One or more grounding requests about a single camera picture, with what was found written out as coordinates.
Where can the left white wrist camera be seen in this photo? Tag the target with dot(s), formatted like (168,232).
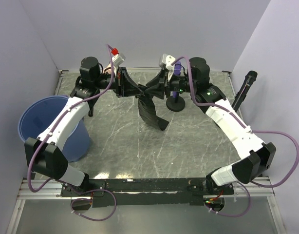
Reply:
(118,58)

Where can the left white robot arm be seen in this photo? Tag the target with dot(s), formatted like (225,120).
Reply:
(44,153)

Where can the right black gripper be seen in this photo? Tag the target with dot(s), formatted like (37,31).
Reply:
(162,75)

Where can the blue plastic trash bin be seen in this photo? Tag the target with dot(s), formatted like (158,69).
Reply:
(41,114)

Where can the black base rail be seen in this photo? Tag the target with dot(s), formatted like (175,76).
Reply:
(147,191)

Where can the purple microphone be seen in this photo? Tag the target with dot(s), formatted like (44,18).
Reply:
(177,72)

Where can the black trash bag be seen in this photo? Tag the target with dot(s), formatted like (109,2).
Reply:
(147,111)

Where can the beige microphone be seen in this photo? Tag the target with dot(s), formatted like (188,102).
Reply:
(109,69)

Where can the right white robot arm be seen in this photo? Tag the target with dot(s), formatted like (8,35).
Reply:
(255,155)

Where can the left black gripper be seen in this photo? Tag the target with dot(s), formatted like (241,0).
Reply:
(125,86)

